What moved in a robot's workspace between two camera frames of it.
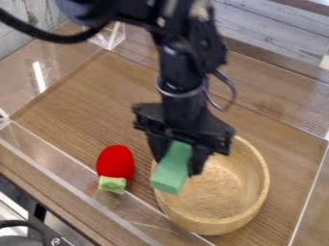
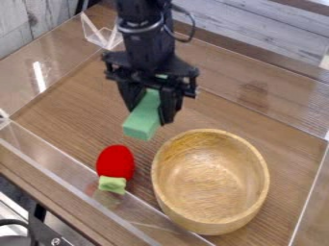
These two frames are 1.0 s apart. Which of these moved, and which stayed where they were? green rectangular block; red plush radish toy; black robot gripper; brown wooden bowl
Moved: black robot gripper; green rectangular block
Stayed: brown wooden bowl; red plush radish toy
